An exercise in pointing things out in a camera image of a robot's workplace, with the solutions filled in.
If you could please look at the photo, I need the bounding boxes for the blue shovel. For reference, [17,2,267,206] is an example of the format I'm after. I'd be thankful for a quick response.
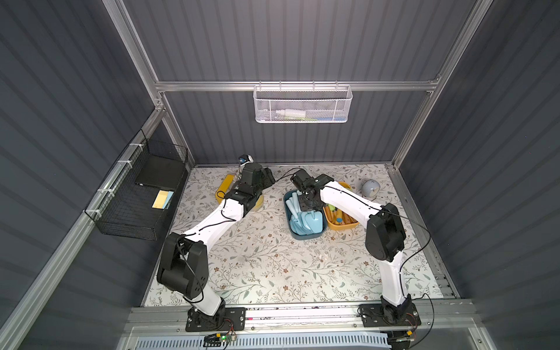
[292,191,300,212]
[301,211,323,234]
[286,198,305,236]

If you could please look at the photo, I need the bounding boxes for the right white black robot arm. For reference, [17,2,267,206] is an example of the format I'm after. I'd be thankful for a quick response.
[290,170,411,309]

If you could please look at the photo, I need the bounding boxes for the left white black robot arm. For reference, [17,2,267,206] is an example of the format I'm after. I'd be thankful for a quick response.
[156,162,276,316]

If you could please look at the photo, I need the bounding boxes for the teal storage box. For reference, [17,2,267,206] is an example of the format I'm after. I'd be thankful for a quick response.
[284,190,327,240]

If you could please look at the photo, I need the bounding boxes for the yellow storage box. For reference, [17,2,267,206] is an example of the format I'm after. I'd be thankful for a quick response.
[323,204,358,230]

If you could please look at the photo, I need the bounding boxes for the yellow pencil cup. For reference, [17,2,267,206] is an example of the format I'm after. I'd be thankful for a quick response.
[253,195,264,211]

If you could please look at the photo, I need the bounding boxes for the white round lamp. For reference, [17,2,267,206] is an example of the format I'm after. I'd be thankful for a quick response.
[360,179,381,201]

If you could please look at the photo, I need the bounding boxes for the white bottle in basket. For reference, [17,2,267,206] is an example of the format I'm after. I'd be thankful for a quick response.
[276,109,306,120]

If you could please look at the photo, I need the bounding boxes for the yellow sticky notes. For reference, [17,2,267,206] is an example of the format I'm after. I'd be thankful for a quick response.
[152,190,174,210]

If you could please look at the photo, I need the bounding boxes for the black notebook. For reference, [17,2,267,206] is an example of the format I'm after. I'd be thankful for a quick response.
[135,155,186,190]

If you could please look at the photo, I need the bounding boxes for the white perforated front panel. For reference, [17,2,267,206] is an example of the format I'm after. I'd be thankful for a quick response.
[130,331,392,349]

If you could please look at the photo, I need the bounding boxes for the white wire wall basket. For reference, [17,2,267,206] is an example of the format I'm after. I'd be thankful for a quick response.
[253,84,353,124]

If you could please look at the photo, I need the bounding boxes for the black wire side basket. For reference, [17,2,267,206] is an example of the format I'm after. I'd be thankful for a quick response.
[85,134,188,241]

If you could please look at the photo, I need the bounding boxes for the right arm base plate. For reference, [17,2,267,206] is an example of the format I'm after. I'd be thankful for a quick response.
[357,303,422,328]

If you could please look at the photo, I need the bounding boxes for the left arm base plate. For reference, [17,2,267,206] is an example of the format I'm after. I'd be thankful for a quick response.
[185,307,246,333]

